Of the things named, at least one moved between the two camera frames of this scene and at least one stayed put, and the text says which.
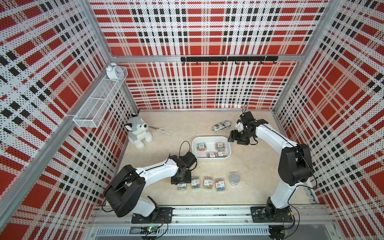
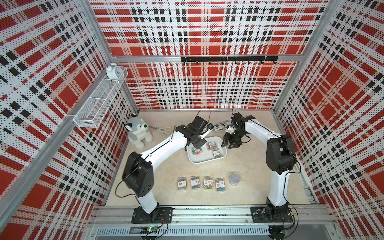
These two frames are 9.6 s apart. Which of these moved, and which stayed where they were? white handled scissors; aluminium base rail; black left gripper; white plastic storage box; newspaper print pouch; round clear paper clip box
Moved: black left gripper; white plastic storage box
Stayed: white handled scissors; aluminium base rail; newspaper print pouch; round clear paper clip box
